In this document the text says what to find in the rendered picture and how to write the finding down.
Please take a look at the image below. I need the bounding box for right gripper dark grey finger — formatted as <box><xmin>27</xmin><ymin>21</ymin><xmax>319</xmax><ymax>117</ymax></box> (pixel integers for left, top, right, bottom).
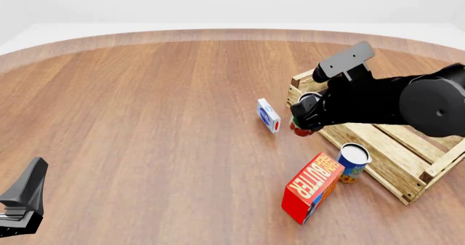
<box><xmin>290</xmin><ymin>95</ymin><xmax>323</xmax><ymax>121</ymax></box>

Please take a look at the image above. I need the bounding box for red butter box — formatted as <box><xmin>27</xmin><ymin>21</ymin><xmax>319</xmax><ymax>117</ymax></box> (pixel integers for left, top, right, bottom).
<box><xmin>281</xmin><ymin>151</ymin><xmax>346</xmax><ymax>226</ymax></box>

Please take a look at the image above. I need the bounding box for white and blue box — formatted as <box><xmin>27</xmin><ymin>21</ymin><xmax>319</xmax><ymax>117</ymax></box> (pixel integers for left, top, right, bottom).
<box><xmin>256</xmin><ymin>97</ymin><xmax>282</xmax><ymax>134</ymax></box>

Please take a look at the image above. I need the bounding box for wooden slat tray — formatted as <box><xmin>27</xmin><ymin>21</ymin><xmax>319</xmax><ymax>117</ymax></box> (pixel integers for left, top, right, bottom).
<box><xmin>286</xmin><ymin>68</ymin><xmax>465</xmax><ymax>206</ymax></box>

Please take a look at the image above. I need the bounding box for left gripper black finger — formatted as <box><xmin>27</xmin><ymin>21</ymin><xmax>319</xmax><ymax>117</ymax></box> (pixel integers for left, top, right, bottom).
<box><xmin>0</xmin><ymin>156</ymin><xmax>49</xmax><ymax>215</ymax></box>

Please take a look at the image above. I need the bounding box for blue soup can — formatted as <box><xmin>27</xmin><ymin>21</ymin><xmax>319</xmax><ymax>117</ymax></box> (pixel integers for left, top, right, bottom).
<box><xmin>336</xmin><ymin>142</ymin><xmax>374</xmax><ymax>185</ymax></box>

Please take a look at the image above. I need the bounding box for grey plate on black stalk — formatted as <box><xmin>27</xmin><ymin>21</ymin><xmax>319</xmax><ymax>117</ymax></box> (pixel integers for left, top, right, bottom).
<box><xmin>312</xmin><ymin>41</ymin><xmax>376</xmax><ymax>84</ymax></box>

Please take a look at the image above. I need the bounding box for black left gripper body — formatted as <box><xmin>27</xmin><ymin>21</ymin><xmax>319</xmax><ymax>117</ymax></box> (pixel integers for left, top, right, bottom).
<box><xmin>0</xmin><ymin>201</ymin><xmax>45</xmax><ymax>238</ymax></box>

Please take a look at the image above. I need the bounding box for tomato sauce can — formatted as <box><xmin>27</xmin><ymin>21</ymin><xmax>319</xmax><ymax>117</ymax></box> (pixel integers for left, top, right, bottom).
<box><xmin>288</xmin><ymin>92</ymin><xmax>322</xmax><ymax>138</ymax></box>

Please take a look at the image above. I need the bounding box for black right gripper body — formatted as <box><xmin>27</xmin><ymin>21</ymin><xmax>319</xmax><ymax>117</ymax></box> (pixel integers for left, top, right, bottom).
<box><xmin>303</xmin><ymin>99</ymin><xmax>333</xmax><ymax>133</ymax></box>

